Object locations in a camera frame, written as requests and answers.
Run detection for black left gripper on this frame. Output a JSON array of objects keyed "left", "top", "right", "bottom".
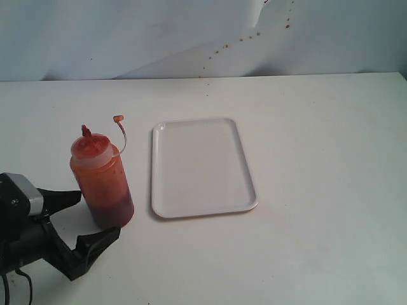
[{"left": 6, "top": 188, "right": 121, "bottom": 281}]

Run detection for red sauce squeeze bottle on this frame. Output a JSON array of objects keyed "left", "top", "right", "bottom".
[{"left": 69, "top": 125, "right": 135, "bottom": 229}]

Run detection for white rectangular plastic tray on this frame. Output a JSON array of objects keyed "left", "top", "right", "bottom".
[{"left": 151, "top": 118, "right": 258, "bottom": 219}]

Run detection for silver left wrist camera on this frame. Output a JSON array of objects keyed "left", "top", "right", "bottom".
[{"left": 1, "top": 173, "right": 44, "bottom": 219}]

